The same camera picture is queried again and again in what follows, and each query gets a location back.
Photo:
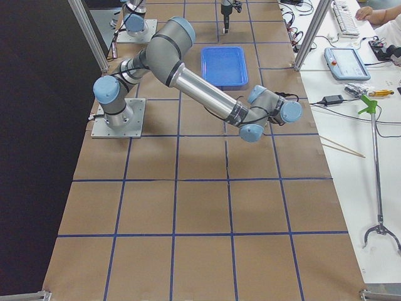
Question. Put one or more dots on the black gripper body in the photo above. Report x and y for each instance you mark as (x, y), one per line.
(225, 9)

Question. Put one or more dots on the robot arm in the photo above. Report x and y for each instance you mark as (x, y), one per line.
(133, 16)
(163, 58)

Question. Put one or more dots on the blue plastic tray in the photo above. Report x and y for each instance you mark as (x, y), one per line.
(224, 67)

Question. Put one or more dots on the person hand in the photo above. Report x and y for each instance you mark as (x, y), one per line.
(364, 14)

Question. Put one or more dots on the white keyboard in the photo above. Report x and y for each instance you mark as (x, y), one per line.
(344, 20)

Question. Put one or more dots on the teach pendant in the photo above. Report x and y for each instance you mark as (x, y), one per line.
(346, 64)

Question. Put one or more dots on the black power adapter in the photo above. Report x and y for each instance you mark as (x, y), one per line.
(332, 100)

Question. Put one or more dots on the yellow tool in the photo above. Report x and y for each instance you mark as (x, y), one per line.
(381, 93)

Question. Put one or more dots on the wooden chopstick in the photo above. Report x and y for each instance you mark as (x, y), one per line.
(339, 147)

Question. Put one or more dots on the aluminium frame post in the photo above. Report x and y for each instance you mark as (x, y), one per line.
(316, 21)

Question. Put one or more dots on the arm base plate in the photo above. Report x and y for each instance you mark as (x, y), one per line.
(138, 37)
(124, 125)

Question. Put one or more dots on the green handled reacher grabber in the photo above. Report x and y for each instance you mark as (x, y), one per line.
(379, 228)

